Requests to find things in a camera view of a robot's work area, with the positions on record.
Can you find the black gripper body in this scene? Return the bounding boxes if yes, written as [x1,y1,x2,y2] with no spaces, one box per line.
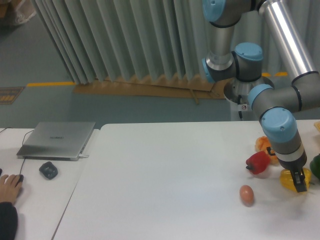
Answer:
[266,146,307,173]

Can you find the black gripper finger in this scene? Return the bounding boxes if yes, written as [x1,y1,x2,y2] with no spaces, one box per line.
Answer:
[290,168,307,193]

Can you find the yellow bell pepper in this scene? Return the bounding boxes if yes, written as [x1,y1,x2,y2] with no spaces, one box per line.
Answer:
[279,167,312,193]

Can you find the black computer mouse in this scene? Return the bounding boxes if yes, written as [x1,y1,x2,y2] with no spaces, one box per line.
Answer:
[15,174,24,186]

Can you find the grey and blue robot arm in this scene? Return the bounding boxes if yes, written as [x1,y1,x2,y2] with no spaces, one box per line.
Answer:
[202,0,320,193]

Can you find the green bell pepper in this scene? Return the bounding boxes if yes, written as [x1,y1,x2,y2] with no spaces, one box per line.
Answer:
[309,154,320,180]

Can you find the red bell pepper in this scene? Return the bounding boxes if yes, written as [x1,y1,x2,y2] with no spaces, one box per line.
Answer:
[245,151,271,175]

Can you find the yellow woven basket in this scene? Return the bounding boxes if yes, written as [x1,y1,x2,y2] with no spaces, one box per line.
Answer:
[313,121,320,132]

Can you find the person's bare hand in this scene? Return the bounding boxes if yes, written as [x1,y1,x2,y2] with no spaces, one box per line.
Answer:
[0,174,23,205]

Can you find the orange bread loaf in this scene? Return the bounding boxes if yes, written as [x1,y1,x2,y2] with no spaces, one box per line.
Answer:
[255,136,279,166]

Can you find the brown egg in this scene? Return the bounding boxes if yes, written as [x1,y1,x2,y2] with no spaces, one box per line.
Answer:
[239,185,254,203]

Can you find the brown cardboard sheet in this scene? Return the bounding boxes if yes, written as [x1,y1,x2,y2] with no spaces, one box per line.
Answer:
[73,73,230,104]

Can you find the white laptop plug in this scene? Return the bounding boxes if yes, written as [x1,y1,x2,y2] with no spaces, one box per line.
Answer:
[78,153,89,159]

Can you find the silver laptop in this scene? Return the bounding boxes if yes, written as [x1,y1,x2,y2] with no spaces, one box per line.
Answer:
[16,121,96,161]

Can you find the grey pleated curtain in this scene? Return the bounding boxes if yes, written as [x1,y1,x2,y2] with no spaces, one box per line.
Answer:
[31,0,320,84]

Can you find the black small case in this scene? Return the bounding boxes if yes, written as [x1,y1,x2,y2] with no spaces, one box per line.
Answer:
[39,161,59,180]

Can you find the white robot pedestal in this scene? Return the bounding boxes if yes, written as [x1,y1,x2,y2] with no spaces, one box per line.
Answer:
[223,76,274,121]

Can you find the black mouse cable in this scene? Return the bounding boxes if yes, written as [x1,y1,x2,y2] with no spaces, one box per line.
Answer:
[0,127,35,176]

